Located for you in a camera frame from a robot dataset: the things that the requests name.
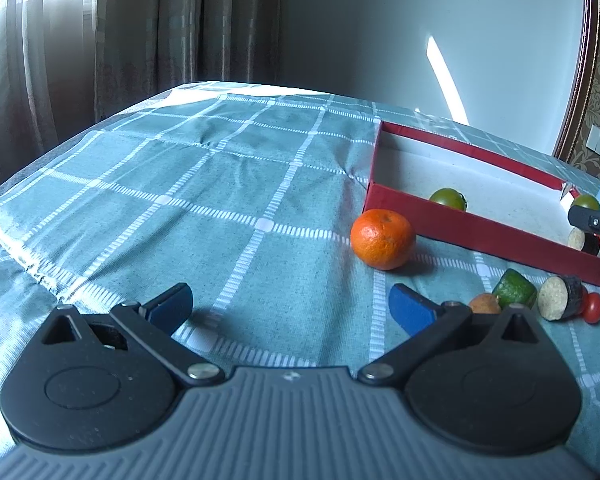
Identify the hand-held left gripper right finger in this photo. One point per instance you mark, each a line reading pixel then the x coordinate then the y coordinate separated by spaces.
pixel 412 310

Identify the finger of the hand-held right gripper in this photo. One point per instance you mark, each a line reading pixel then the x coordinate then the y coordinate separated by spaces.
pixel 592 220

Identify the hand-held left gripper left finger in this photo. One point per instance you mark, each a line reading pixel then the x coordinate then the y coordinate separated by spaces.
pixel 167 307

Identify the small brown round fruit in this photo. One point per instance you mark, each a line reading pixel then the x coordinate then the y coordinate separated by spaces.
pixel 485 304

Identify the orange mandarin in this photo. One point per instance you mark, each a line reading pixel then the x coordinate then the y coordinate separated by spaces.
pixel 382 240

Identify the red cherry tomato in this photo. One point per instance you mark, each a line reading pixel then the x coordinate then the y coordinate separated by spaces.
pixel 593 308

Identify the red cardboard box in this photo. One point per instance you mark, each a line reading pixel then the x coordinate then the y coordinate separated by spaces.
pixel 480 237

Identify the green cucumber piece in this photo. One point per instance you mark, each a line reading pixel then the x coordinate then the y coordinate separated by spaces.
pixel 515 287

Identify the green tomato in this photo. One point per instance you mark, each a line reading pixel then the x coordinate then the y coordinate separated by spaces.
pixel 586 202
pixel 447 197

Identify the teal checked tablecloth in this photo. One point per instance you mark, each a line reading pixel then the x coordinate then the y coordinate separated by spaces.
pixel 180 185

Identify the patterned brown curtain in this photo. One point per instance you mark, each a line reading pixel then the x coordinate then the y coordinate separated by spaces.
pixel 190 25

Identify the sheer white curtain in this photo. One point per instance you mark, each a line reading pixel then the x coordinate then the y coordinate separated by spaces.
pixel 25 50

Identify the dark wooden frame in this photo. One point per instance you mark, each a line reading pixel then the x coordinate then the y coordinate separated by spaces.
pixel 582 55

